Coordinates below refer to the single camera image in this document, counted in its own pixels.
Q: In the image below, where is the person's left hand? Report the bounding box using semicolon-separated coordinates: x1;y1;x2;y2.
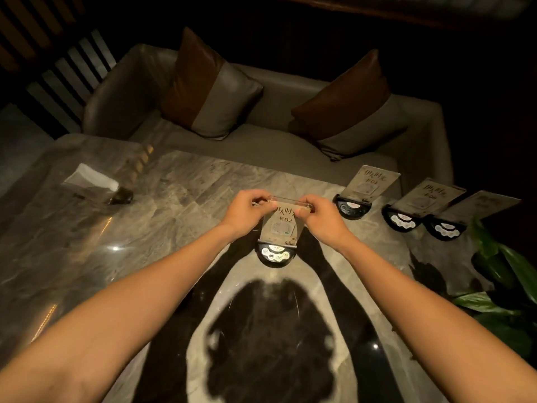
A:
221;189;274;239

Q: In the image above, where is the person's right hand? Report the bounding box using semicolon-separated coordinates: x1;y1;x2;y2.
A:
298;195;358;253

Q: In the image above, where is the clear acrylic table sign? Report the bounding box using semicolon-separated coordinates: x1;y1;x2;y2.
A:
345;165;401;203
253;196;314;249
394;178;467;217
441;190;522;225

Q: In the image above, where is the person's left forearm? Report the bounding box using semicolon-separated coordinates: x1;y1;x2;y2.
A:
0;224;235;403

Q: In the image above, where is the person's right forearm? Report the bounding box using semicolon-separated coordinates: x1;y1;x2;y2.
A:
338;241;537;403

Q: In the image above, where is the black call button base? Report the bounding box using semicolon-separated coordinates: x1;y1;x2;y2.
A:
423;214;467;242
381;205;425;234
256;241;298;269
333;194;373;221

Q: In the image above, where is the grey leather sofa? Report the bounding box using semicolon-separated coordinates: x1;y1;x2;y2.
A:
82;43;454;198

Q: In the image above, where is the brown and grey cushion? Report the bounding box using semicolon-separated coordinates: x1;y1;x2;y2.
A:
161;27;264;141
290;49;410;161

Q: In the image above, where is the clear tissue holder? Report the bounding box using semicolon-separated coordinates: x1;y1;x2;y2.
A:
62;179;134;205

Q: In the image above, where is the white tissue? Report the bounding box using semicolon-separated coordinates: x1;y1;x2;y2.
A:
75;163;120;192

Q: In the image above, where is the green leafy plant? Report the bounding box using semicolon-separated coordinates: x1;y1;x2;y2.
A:
451;217;537;362

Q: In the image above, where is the dark slatted wooden screen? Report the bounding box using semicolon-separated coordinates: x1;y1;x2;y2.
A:
0;0;117;140

